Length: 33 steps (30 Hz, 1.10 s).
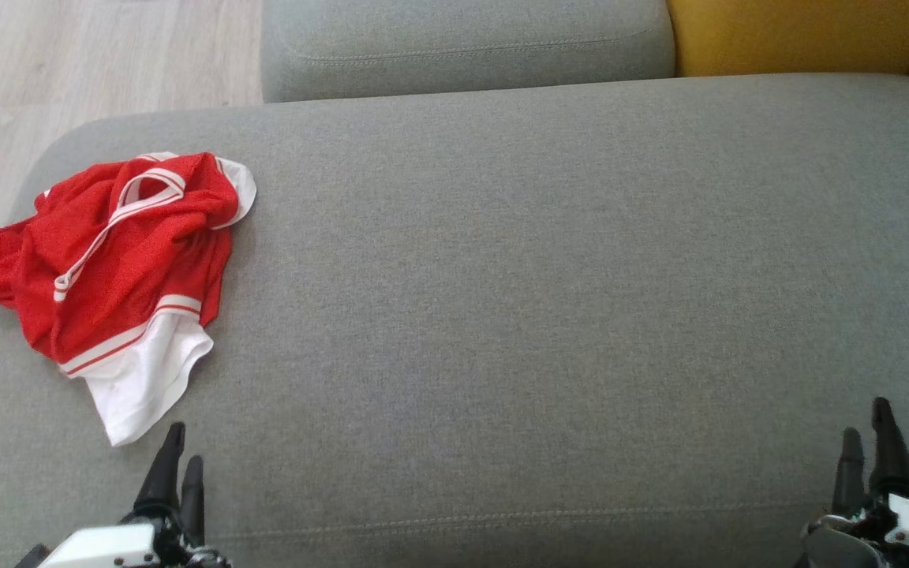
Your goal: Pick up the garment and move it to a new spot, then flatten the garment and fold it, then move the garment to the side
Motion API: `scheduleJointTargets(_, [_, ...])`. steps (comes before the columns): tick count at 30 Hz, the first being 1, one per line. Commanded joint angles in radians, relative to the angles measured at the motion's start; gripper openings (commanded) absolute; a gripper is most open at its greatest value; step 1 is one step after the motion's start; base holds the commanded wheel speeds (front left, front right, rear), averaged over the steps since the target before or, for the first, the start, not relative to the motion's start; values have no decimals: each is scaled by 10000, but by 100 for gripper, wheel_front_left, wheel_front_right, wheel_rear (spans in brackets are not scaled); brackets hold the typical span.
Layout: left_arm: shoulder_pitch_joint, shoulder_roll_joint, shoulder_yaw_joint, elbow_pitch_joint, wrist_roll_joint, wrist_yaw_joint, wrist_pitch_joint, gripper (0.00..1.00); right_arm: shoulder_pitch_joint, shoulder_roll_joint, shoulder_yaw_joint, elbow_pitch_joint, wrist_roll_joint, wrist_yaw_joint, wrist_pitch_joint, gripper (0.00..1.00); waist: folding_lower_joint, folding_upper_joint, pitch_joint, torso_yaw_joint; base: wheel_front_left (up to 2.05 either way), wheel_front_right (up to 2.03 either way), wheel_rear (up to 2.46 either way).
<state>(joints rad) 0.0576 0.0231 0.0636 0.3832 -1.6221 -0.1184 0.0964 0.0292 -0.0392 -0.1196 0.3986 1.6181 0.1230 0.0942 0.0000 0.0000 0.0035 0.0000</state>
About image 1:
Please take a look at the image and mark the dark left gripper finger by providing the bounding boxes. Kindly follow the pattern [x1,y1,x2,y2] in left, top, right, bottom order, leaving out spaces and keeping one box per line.
[135,422,185,515]
[181,455,205,545]

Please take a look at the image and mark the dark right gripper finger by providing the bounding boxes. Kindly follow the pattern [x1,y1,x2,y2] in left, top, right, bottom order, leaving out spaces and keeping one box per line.
[869,397,909,500]
[832,428,866,518]

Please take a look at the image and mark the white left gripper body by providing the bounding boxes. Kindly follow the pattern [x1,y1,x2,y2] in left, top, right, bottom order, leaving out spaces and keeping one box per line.
[14,509,231,568]

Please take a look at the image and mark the red and white shirt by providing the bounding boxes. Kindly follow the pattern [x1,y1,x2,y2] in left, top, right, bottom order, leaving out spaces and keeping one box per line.
[0,151,257,447]

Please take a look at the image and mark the grey sofa seat cushion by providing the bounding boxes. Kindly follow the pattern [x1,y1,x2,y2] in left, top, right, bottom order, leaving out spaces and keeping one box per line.
[0,73,909,568]

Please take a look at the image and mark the yellow cushion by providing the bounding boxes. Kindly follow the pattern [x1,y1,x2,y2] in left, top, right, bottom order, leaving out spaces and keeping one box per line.
[666,0,909,77]

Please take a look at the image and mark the grey sofa back cushion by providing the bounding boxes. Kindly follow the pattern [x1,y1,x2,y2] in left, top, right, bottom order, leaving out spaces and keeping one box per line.
[261,0,676,103]

